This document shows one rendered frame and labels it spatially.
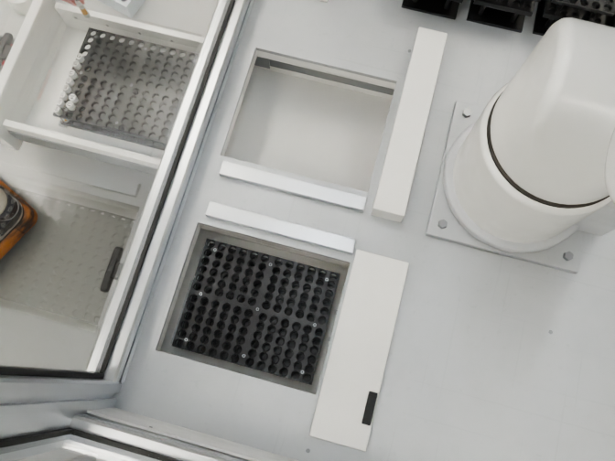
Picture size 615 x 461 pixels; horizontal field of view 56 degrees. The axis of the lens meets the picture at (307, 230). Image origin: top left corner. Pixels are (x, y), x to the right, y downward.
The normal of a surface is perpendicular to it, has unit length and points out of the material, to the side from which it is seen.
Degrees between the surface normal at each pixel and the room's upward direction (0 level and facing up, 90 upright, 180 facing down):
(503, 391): 0
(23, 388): 90
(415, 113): 0
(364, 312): 0
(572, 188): 73
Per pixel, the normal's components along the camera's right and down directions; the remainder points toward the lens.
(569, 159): -0.25, 0.82
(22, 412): 0.96, 0.25
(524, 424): 0.00, -0.25
